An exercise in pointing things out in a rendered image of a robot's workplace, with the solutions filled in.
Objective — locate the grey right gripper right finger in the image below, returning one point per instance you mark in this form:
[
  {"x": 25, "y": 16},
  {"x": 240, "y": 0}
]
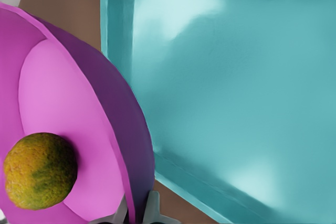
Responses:
[{"x": 153, "y": 209}]

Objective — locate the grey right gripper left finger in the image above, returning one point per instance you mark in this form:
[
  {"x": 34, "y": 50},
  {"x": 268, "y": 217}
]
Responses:
[{"x": 119, "y": 214}]

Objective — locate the orange with green patches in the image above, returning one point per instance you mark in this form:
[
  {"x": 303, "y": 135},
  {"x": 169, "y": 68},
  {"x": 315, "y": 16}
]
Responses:
[{"x": 39, "y": 171}]

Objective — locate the pink plate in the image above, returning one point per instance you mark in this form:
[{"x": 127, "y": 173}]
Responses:
[{"x": 60, "y": 82}]

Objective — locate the teal tray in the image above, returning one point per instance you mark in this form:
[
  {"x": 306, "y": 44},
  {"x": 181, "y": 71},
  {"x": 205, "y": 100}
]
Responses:
[{"x": 236, "y": 90}]

